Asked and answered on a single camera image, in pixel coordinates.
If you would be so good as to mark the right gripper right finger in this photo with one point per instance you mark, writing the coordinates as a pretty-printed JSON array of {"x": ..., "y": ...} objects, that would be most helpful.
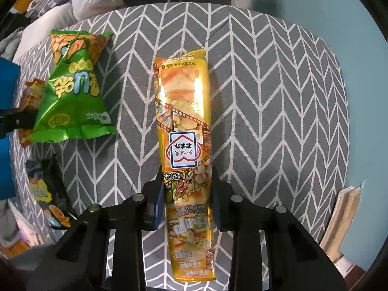
[{"x": 221, "y": 203}]

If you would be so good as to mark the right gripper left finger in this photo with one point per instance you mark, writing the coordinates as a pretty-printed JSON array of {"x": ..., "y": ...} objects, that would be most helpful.
[{"x": 154, "y": 194}]

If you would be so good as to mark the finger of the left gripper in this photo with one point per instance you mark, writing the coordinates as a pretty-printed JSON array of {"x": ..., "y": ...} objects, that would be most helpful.
[{"x": 13, "y": 118}]

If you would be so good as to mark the long yellow cracker pack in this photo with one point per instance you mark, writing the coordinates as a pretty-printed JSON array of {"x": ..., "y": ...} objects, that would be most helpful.
[{"x": 183, "y": 120}]

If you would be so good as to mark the orange fries snack bag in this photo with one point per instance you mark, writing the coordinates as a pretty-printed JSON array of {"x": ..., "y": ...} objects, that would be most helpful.
[{"x": 32, "y": 97}]

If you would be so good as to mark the blue cardboard box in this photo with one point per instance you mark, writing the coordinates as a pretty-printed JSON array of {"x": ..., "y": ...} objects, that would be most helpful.
[{"x": 8, "y": 80}]

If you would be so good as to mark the green peanut snack bag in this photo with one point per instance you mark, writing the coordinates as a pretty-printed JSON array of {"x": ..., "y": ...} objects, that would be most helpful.
[{"x": 72, "y": 106}]

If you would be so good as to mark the grey bed mattress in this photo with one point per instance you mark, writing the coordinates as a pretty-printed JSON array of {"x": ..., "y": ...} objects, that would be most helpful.
[{"x": 57, "y": 18}]

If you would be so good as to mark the wooden board leaning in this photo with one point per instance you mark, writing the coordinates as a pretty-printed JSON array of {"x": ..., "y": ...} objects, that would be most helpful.
[{"x": 343, "y": 214}]

